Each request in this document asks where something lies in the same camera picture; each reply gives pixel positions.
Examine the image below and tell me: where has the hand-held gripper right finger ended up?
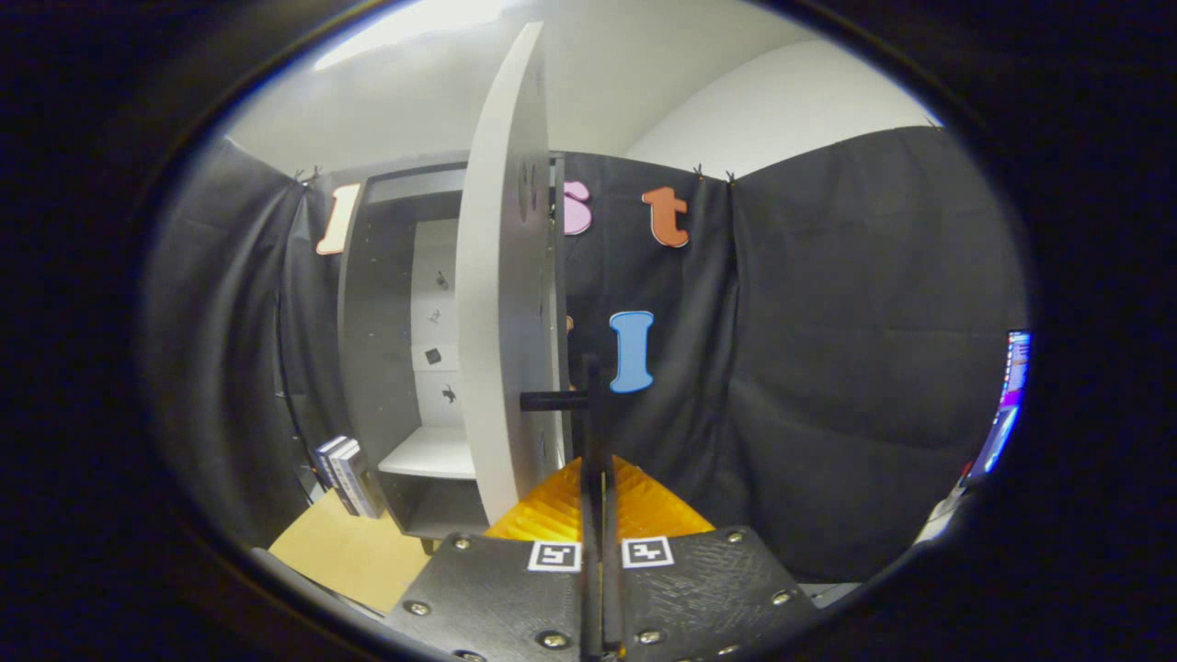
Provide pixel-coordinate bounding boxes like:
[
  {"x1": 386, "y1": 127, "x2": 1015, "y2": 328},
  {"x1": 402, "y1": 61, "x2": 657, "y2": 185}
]
[{"x1": 594, "y1": 354, "x2": 821, "y2": 662}]

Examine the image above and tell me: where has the grey cabinet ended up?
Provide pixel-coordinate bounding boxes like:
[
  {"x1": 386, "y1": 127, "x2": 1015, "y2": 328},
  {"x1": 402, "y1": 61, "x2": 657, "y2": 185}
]
[{"x1": 337, "y1": 152, "x2": 573, "y2": 545}]

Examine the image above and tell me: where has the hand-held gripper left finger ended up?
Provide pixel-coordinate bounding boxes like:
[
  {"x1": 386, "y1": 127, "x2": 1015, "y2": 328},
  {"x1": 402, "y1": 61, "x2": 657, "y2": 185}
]
[{"x1": 386, "y1": 354, "x2": 604, "y2": 662}]

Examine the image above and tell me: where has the thin black pole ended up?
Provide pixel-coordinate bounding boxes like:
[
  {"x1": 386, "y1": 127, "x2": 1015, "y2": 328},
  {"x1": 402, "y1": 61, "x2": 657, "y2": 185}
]
[{"x1": 274, "y1": 290, "x2": 315, "y2": 493}]

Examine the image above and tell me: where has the black backdrop cloth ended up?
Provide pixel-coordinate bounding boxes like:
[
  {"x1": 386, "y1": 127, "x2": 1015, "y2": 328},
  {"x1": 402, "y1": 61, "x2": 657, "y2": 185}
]
[{"x1": 141, "y1": 124, "x2": 1030, "y2": 586}]

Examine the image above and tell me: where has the black door handle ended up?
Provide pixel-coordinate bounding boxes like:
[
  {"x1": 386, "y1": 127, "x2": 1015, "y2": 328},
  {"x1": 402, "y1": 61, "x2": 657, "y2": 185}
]
[{"x1": 520, "y1": 390, "x2": 590, "y2": 413}]

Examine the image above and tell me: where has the computer monitor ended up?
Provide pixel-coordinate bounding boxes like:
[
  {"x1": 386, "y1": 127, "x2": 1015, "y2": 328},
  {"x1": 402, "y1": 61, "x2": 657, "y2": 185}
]
[{"x1": 964, "y1": 328, "x2": 1034, "y2": 481}]

